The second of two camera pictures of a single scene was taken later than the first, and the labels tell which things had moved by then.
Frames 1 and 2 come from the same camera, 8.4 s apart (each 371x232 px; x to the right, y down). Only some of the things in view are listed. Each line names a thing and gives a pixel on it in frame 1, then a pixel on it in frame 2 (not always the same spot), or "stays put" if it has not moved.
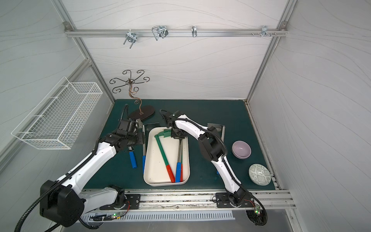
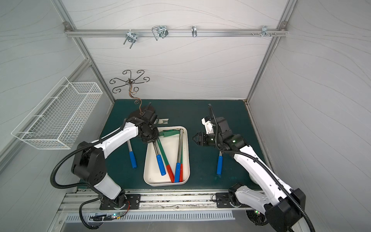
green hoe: (167, 133) stays put
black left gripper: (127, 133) to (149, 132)
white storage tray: (156, 172) stays put
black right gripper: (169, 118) to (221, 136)
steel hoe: (144, 148) to (159, 159)
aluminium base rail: (269, 199) stays put
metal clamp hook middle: (161, 31) stays put
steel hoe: (178, 164) stays put
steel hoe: (133, 157) stays put
